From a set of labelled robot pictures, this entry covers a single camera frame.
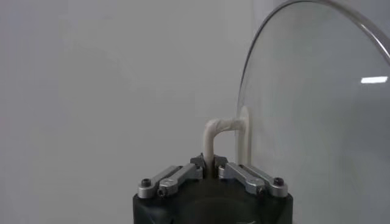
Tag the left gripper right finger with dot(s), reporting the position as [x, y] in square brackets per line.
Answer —
[246, 179]

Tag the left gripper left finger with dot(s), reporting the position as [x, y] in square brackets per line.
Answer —
[179, 178]

